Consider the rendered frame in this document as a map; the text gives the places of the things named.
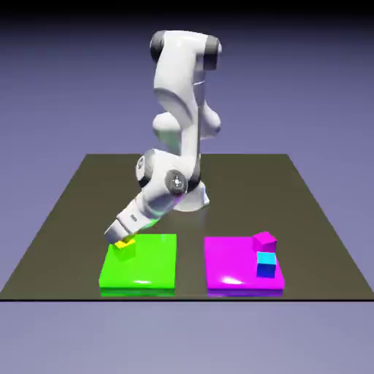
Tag small blue cube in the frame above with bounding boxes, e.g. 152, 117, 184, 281
256, 251, 278, 279

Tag large green box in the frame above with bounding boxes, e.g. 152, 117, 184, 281
99, 233, 178, 298

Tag small magenta cube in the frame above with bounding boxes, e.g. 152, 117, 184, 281
252, 231, 278, 254

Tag large magenta box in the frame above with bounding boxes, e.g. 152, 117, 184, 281
204, 235, 286, 297

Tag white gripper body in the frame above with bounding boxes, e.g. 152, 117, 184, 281
104, 209, 154, 244

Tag small yellow cube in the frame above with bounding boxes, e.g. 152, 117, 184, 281
113, 235, 137, 262

